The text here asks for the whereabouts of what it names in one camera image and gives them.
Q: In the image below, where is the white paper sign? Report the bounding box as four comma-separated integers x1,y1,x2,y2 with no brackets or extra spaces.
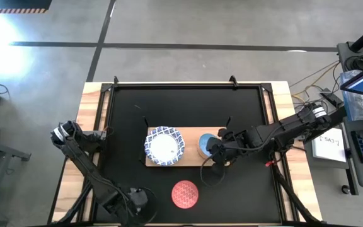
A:
311,127,347,164

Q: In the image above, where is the clear plastic bag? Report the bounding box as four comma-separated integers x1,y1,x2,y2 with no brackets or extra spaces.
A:
340,69,363,122

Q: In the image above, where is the black power strip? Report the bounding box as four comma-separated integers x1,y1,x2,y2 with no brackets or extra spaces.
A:
319,90,345,110

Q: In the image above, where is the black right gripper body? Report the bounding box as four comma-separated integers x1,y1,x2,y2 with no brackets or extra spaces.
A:
211,131,248,166

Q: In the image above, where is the orange patterned ceramic bowl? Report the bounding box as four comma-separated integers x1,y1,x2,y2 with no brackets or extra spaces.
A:
198,132,223,160

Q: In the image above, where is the black metal table frame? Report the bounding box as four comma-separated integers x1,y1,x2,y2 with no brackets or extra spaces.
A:
47,74,326,227

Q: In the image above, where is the blue white paper bowl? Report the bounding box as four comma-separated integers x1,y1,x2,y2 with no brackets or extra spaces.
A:
143,125,186,167

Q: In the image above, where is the yellow floor cable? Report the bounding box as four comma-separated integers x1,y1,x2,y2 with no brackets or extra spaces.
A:
290,59,342,98

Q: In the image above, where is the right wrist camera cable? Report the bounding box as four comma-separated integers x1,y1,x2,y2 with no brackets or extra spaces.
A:
199,154,228,188

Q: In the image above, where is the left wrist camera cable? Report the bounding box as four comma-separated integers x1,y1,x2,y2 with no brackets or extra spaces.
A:
139,187,159,225

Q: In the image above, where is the black metal wooden shelf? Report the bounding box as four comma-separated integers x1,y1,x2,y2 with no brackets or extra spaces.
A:
142,115,233,168

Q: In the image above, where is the hazard striped floor mat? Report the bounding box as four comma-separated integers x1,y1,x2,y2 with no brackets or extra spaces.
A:
0,0,53,14

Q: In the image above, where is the grey floral bowl red inside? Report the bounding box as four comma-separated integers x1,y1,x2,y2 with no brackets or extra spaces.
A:
171,180,200,209

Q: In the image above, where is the coiled black cable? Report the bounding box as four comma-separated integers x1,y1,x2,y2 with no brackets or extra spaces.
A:
345,55,363,72

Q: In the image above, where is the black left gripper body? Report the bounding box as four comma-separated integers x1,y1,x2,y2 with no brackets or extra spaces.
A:
127,187,150,212

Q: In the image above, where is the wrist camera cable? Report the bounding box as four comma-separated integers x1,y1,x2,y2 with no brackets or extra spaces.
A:
199,154,228,188
139,187,159,225

